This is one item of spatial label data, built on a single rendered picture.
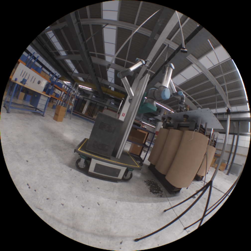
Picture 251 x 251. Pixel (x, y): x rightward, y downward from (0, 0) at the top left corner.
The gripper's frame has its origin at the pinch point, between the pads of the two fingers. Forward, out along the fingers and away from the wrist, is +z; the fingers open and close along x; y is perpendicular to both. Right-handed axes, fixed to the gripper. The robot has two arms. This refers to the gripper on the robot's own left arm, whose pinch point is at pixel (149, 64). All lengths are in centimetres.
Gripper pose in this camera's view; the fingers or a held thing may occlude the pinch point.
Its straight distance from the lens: 223.8
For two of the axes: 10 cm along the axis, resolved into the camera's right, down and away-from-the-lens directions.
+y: 0.9, -9.3, 3.5
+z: 9.7, 1.7, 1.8
